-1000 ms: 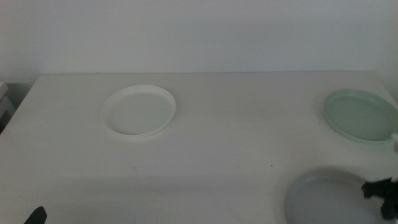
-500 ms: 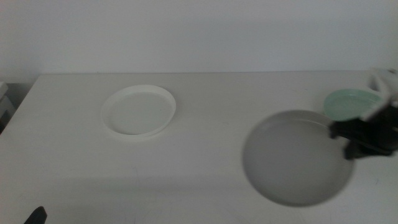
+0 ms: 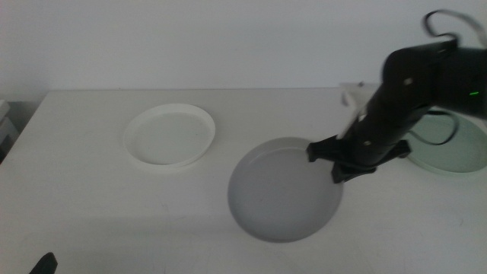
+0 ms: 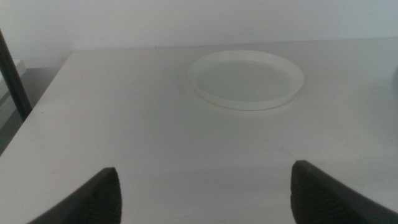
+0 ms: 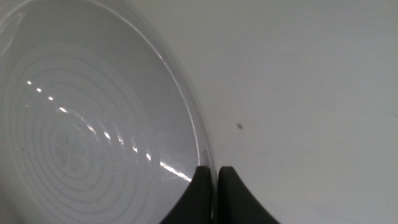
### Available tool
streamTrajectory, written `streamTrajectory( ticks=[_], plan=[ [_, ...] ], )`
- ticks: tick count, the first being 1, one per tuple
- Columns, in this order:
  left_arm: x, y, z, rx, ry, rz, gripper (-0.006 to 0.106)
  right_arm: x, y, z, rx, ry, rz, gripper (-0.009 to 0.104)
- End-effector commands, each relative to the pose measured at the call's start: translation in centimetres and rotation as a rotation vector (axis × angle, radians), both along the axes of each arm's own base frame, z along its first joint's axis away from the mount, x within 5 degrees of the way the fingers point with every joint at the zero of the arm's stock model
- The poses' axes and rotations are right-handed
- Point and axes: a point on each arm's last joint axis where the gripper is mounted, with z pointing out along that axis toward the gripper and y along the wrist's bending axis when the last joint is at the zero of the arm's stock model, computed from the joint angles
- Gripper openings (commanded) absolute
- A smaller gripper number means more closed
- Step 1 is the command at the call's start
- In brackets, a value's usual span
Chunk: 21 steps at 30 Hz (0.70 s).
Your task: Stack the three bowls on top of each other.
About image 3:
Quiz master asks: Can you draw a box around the thin black cable loop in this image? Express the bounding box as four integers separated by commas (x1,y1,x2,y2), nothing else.
407,109,460,147

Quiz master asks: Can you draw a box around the pale green shallow bowl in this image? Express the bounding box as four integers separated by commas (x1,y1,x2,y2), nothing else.
403,110,487,177

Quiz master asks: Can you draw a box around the grey shallow bowl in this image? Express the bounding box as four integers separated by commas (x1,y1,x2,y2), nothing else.
227,136,344,244

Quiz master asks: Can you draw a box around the black cable with connector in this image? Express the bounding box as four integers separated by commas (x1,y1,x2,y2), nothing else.
423,9,487,43

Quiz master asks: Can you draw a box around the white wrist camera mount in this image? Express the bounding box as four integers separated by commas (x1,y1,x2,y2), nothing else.
339,81,381,141

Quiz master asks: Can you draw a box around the white shallow bowl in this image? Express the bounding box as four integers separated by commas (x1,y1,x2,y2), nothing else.
123,103,217,170

